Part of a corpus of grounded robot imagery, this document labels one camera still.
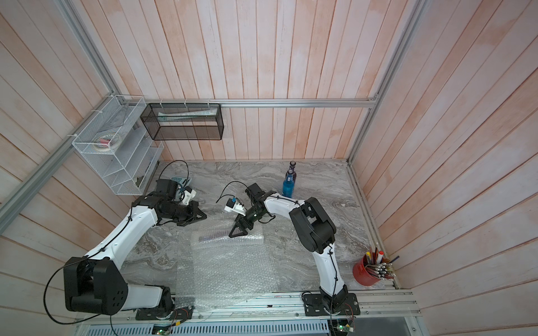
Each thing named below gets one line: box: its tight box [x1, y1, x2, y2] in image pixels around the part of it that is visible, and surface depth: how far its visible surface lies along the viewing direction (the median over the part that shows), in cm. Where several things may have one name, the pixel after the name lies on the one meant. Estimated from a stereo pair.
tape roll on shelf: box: [93, 133, 122, 152], surface depth 76 cm
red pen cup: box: [352, 254, 382, 287], surface depth 75 cm
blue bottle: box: [282, 169, 295, 199], surface depth 95 cm
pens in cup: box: [363, 241, 400, 282], surface depth 73 cm
